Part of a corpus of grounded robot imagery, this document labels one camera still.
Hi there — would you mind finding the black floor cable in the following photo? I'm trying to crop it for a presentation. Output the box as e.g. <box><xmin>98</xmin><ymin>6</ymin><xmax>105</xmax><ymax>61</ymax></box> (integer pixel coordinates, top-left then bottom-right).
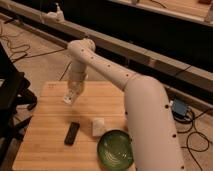
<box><xmin>173</xmin><ymin>107</ymin><xmax>213</xmax><ymax>171</ymax></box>

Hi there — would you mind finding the black office chair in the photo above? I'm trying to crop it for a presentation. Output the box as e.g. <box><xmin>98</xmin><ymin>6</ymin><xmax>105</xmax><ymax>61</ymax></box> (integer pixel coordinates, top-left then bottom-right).
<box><xmin>0</xmin><ymin>43</ymin><xmax>37</xmax><ymax>165</ymax></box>

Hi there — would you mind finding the long metal rail beam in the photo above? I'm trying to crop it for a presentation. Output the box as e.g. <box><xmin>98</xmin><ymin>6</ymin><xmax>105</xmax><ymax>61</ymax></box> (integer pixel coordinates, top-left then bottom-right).
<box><xmin>0</xmin><ymin>0</ymin><xmax>213</xmax><ymax>90</ymax></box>

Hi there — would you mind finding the white object on rail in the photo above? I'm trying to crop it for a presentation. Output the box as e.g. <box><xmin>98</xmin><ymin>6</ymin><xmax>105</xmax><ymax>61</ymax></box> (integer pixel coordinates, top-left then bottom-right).
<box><xmin>46</xmin><ymin>4</ymin><xmax>65</xmax><ymax>22</ymax></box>

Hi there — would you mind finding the white sponge block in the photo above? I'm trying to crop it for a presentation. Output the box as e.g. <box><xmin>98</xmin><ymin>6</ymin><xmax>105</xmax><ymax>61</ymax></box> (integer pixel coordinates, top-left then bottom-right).
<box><xmin>92</xmin><ymin>118</ymin><xmax>106</xmax><ymax>137</ymax></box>

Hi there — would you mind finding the white plastic bottle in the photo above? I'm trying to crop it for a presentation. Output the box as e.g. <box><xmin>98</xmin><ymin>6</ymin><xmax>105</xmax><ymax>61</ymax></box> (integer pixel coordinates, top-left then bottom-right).
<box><xmin>63</xmin><ymin>92</ymin><xmax>77</xmax><ymax>105</ymax></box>

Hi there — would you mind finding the green ceramic bowl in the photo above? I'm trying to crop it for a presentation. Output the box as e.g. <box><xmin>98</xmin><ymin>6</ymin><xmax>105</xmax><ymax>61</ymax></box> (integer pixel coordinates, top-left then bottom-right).
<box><xmin>97</xmin><ymin>130</ymin><xmax>134</xmax><ymax>171</ymax></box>

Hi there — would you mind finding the blue power box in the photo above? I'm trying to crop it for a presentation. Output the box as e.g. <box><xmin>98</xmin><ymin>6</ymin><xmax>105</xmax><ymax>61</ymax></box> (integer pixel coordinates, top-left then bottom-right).
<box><xmin>172</xmin><ymin>99</ymin><xmax>188</xmax><ymax>118</ymax></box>

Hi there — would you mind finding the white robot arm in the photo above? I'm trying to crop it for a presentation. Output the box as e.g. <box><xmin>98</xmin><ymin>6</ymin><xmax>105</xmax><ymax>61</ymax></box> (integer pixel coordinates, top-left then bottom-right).
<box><xmin>65</xmin><ymin>39</ymin><xmax>186</xmax><ymax>171</ymax></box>

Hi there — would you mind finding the black remote control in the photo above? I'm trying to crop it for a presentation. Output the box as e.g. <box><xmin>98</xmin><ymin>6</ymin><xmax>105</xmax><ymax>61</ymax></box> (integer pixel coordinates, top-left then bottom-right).
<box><xmin>64</xmin><ymin>122</ymin><xmax>80</xmax><ymax>145</ymax></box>

